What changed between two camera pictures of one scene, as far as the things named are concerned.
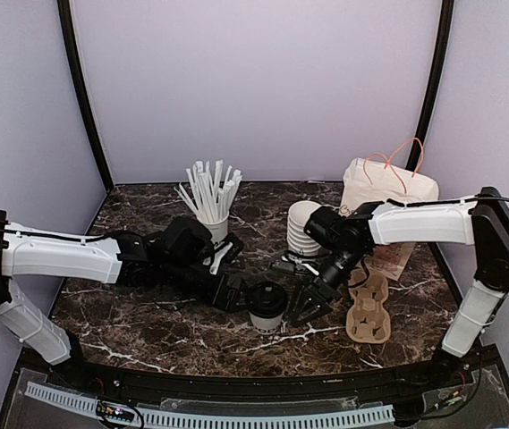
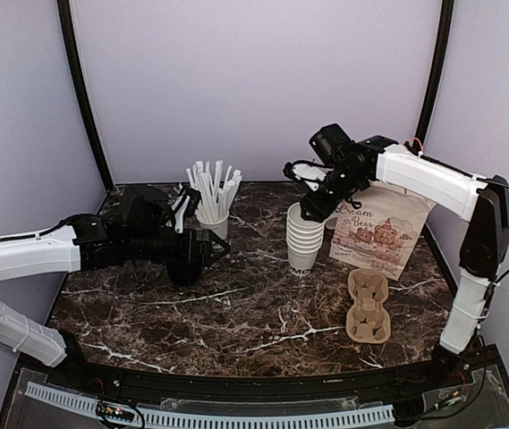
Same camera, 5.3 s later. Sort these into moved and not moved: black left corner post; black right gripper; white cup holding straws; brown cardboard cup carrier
Moved: black right gripper
Not moved: black left corner post; brown cardboard cup carrier; white cup holding straws
